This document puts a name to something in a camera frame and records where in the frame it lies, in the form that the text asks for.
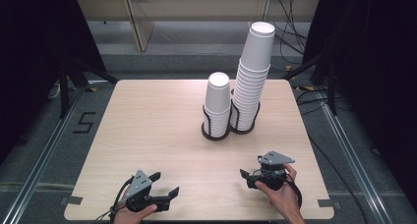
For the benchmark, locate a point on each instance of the black tape strip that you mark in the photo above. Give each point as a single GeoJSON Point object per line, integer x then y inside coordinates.
{"type": "Point", "coordinates": [327, 203]}
{"type": "Point", "coordinates": [72, 200]}

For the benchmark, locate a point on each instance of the person's right hand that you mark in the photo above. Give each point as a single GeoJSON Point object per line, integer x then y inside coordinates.
{"type": "Point", "coordinates": [283, 197]}

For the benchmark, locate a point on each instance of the aluminium floor rail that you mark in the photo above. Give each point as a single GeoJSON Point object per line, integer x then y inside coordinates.
{"type": "Point", "coordinates": [357, 165]}
{"type": "Point", "coordinates": [42, 161]}

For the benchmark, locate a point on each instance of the black curtain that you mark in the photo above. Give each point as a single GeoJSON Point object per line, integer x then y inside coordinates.
{"type": "Point", "coordinates": [377, 70]}
{"type": "Point", "coordinates": [29, 53]}

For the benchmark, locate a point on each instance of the light wooden shelf unit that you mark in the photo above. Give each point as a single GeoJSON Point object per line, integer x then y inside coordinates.
{"type": "Point", "coordinates": [144, 24]}

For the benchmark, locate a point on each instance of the black metal stand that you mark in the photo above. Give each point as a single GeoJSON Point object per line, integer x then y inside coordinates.
{"type": "Point", "coordinates": [331, 86]}
{"type": "Point", "coordinates": [64, 93]}

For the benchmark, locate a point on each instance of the tall stack of white cups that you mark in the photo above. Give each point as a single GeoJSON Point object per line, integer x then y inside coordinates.
{"type": "Point", "coordinates": [257, 53]}

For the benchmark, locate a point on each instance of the person's left hand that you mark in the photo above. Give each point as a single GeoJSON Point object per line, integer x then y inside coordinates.
{"type": "Point", "coordinates": [129, 217]}

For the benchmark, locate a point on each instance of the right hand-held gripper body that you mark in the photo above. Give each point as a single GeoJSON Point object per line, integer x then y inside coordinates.
{"type": "Point", "coordinates": [273, 158]}

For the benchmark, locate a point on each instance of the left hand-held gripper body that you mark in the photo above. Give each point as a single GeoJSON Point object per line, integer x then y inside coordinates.
{"type": "Point", "coordinates": [139, 184]}

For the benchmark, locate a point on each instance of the yellow tape piece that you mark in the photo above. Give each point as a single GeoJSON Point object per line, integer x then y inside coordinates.
{"type": "Point", "coordinates": [92, 89]}
{"type": "Point", "coordinates": [288, 67]}
{"type": "Point", "coordinates": [306, 88]}

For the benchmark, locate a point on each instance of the short stack of white cups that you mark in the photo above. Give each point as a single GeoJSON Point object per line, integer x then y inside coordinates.
{"type": "Point", "coordinates": [217, 96]}

